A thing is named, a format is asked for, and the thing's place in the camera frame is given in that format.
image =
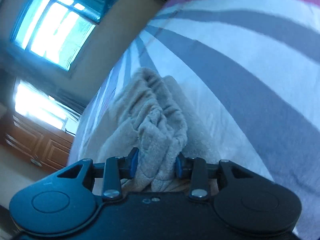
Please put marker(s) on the beige fleece pants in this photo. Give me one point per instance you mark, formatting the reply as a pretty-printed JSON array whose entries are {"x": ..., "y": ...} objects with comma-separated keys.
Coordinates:
[{"x": 152, "y": 114}]

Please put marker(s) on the striped grey pink bedsheet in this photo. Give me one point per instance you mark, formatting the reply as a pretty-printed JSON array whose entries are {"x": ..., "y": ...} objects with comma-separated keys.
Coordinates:
[{"x": 250, "y": 71}]

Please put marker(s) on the brown wooden door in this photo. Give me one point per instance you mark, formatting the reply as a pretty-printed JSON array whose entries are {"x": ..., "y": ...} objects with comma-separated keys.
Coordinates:
[{"x": 35, "y": 142}]

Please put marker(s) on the bright balcony window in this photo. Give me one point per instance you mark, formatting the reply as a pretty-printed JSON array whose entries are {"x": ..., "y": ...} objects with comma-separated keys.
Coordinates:
[{"x": 38, "y": 106}]

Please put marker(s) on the window with teal blinds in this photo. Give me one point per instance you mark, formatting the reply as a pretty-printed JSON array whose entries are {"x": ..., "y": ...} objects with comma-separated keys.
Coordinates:
[{"x": 56, "y": 30}]

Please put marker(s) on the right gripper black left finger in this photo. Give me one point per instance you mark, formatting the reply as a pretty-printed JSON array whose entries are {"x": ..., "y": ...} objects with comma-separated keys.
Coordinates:
[{"x": 116, "y": 169}]

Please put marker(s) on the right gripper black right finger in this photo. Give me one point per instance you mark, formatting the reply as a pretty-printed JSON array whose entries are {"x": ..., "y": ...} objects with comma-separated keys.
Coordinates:
[{"x": 195, "y": 170}]

